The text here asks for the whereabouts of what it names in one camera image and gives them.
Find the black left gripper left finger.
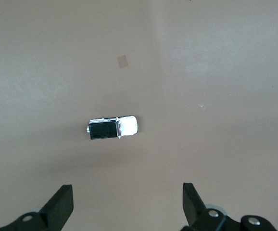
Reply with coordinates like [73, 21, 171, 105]
[0, 184, 74, 231]

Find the small brown tape patch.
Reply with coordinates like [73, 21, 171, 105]
[116, 55, 129, 69]

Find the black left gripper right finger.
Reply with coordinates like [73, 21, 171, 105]
[181, 182, 278, 231]

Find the white and black jeep toy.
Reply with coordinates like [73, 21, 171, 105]
[86, 115, 139, 140]

